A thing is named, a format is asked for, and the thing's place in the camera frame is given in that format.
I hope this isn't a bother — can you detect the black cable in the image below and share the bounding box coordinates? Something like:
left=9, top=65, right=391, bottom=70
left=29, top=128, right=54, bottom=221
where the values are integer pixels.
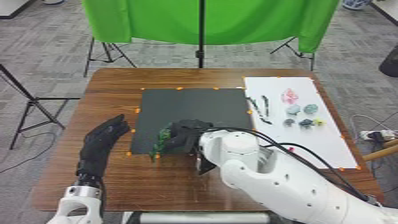
left=262, top=142, right=366, bottom=198
left=201, top=126, right=372, bottom=203

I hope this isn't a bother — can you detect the pink flower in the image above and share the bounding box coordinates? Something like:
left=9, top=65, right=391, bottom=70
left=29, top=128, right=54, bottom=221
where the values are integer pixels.
left=279, top=87, right=302, bottom=105

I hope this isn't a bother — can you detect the black tripod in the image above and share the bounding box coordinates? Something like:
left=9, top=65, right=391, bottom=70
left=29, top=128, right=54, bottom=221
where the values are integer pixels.
left=0, top=63, right=82, bottom=151

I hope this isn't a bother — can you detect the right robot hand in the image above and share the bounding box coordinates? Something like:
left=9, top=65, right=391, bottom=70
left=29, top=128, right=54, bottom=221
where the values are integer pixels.
left=162, top=118, right=215, bottom=156

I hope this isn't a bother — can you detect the green sprig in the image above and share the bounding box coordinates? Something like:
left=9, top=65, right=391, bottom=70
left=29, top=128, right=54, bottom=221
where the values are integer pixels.
left=150, top=122, right=174, bottom=163

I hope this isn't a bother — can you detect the pale grey bar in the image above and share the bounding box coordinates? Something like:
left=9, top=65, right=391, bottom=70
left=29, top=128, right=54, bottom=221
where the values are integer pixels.
left=125, top=211, right=272, bottom=224

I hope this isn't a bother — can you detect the white sheet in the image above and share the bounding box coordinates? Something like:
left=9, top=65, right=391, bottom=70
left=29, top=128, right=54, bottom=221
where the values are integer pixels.
left=242, top=76, right=363, bottom=170

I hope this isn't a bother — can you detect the dark mat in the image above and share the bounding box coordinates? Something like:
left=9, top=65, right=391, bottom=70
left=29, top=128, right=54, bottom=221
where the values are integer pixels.
left=128, top=87, right=258, bottom=156

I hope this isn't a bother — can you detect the black stand pole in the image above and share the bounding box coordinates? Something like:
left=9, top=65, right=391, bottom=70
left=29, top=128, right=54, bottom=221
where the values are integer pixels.
left=194, top=0, right=208, bottom=69

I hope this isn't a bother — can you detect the white power strip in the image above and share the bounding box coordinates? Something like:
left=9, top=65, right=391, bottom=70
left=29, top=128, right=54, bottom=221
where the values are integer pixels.
left=357, top=129, right=398, bottom=141

